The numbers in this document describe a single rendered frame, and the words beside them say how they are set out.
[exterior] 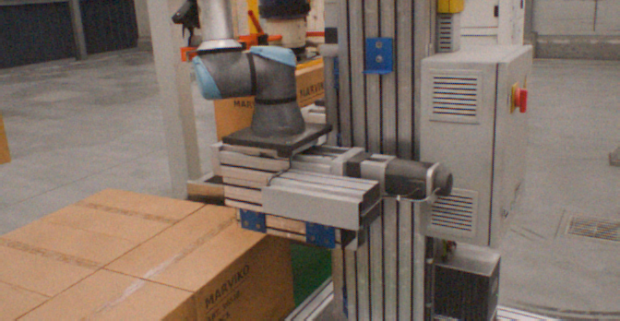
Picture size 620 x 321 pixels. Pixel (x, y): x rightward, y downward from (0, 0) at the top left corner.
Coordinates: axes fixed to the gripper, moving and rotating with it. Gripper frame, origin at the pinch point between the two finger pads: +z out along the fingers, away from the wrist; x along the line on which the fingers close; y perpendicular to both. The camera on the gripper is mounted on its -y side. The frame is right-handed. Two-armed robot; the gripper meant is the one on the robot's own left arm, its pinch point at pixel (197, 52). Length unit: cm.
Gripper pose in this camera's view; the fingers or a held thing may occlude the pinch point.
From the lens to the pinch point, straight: 194.6
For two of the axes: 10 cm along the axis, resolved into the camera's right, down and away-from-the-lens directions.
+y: 4.8, -2.7, 8.3
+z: 0.5, 9.6, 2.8
